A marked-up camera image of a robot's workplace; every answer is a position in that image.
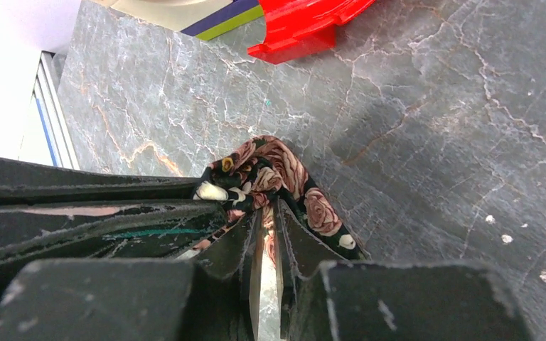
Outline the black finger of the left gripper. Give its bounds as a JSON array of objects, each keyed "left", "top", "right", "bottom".
[
  {"left": 0, "top": 200, "right": 227, "bottom": 300},
  {"left": 0, "top": 158, "right": 199, "bottom": 205}
]

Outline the black pink floral tie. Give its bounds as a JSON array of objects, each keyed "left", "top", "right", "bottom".
[{"left": 192, "top": 135, "right": 367, "bottom": 260}]

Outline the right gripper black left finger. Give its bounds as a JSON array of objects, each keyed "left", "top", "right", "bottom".
[{"left": 0, "top": 217, "right": 258, "bottom": 340}]

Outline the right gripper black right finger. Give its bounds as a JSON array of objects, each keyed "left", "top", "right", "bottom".
[{"left": 274, "top": 200, "right": 532, "bottom": 340}]

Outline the colourful toy block stack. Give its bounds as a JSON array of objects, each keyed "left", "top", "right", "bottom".
[{"left": 89, "top": 0, "right": 378, "bottom": 65}]

